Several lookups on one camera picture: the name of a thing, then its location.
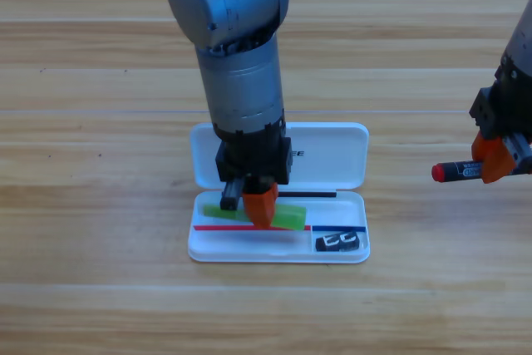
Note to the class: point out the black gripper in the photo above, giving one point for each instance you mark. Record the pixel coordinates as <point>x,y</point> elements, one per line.
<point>257,155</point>
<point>507,109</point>

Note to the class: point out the red black marker pen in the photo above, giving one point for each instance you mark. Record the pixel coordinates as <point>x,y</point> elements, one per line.
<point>453,170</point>

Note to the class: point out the black eraser white print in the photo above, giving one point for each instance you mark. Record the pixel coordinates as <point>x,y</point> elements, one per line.
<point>324,243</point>

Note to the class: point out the white Unitree pencil case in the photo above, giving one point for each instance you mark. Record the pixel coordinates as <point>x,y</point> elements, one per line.
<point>332,155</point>

